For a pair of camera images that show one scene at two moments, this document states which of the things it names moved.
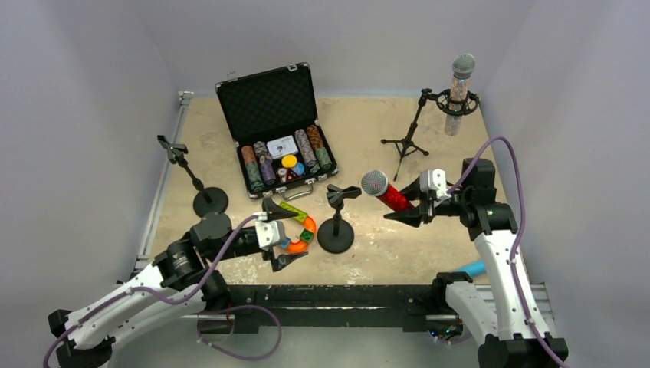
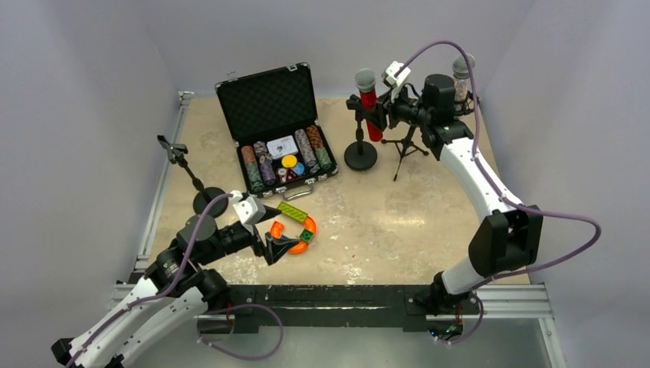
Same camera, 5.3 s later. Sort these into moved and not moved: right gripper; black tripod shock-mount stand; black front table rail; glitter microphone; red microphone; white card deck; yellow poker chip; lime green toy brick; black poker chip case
Moved: red microphone; right gripper
Not moved: black poker chip case; yellow poker chip; black tripod shock-mount stand; lime green toy brick; glitter microphone; white card deck; black front table rail
